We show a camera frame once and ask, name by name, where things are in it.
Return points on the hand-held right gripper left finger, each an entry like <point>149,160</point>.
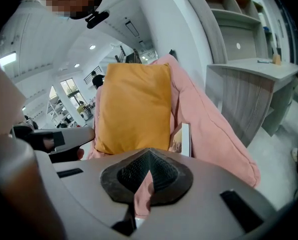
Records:
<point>88,184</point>

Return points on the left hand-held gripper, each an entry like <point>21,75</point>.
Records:
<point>73,135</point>

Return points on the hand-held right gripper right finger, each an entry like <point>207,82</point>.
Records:
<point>203,184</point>

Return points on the book with white pages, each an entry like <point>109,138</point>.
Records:
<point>185,140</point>

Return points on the person's left forearm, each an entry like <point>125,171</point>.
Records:
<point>2,101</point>

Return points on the person's left hand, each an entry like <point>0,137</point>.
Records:
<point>80,154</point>

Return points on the white metal storage rack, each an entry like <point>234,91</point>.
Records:
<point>58,111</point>

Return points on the pink cushioned chair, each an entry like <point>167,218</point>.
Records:
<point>214,139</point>

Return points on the orange pillow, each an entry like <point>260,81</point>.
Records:
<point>135,109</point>

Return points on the person's white shoe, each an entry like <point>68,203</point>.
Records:
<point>294,154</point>

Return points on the black stair railing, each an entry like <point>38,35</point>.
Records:
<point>128,55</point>

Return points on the grey wood-grain desk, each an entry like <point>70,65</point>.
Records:
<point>249,94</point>

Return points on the small flat white object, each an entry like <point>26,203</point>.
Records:
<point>263,61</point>

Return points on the wooden pen holder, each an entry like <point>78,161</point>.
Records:
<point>277,59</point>

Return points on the grey wooden shelf unit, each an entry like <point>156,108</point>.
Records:
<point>239,21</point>

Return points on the black head-worn camera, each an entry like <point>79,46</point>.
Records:
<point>97,19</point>

